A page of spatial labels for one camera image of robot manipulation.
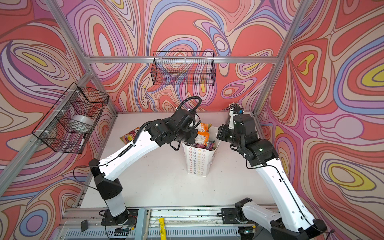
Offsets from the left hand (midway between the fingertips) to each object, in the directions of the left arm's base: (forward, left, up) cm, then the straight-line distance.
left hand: (199, 134), depth 71 cm
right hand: (-1, -9, +3) cm, 10 cm away
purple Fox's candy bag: (0, -6, -12) cm, 13 cm away
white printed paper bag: (-8, -1, -12) cm, 15 cm away
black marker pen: (-3, +58, -4) cm, 58 cm away
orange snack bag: (0, -2, -1) cm, 2 cm away
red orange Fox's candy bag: (+17, +47, -26) cm, 57 cm away
